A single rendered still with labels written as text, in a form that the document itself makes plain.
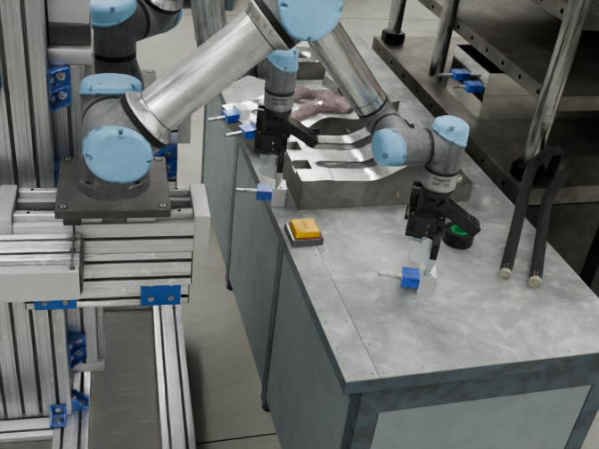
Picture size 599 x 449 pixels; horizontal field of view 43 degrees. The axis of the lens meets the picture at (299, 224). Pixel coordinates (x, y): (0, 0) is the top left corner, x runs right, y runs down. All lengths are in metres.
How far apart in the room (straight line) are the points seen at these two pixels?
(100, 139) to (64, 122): 0.42
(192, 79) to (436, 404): 0.87
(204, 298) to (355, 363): 1.46
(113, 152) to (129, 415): 1.06
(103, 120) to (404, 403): 0.85
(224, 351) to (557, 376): 1.30
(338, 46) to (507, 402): 0.87
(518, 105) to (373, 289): 1.24
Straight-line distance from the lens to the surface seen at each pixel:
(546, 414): 1.93
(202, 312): 2.90
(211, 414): 2.54
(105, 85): 1.49
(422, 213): 1.68
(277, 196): 2.01
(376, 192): 2.07
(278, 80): 1.85
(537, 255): 1.98
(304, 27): 1.33
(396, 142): 1.54
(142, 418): 2.25
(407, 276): 1.78
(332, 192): 2.02
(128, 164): 1.38
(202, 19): 1.77
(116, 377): 2.36
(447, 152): 1.59
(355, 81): 1.58
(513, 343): 1.74
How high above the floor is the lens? 1.86
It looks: 33 degrees down
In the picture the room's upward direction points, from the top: 7 degrees clockwise
